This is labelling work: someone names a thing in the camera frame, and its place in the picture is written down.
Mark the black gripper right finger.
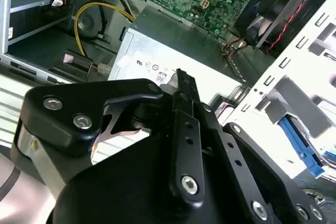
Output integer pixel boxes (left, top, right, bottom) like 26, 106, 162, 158
187, 70, 329, 224

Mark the hard disk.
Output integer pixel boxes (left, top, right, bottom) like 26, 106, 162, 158
278, 113, 336, 178

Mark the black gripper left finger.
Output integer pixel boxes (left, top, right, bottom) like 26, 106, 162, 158
15, 68, 207, 206

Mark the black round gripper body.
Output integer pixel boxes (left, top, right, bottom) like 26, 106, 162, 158
51, 98, 266, 224

